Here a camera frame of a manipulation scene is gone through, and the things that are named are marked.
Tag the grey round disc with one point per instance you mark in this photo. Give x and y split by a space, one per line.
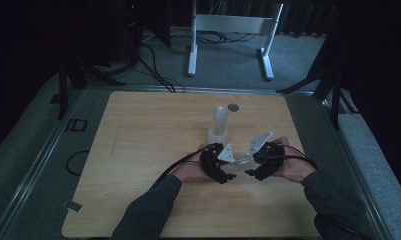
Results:
233 107

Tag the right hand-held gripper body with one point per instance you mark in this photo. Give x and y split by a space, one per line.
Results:
268 158

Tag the person's right hand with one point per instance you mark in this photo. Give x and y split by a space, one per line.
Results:
293 168

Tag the black tripod stand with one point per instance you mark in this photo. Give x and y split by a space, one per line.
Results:
328 83
71 71

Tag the person's left hand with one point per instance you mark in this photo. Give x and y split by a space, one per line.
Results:
189 171

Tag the translucent tube with white base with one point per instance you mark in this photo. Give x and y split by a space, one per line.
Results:
218 125

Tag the white metal desk frame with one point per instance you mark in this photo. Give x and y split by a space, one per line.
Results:
234 24

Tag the grey tape piece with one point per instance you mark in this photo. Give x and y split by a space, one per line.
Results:
75 206

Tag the clear plastic cup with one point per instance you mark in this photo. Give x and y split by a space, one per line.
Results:
240 160

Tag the dark equipment tower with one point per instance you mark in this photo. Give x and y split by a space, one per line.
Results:
121 30

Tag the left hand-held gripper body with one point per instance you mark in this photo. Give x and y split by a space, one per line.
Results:
212 163

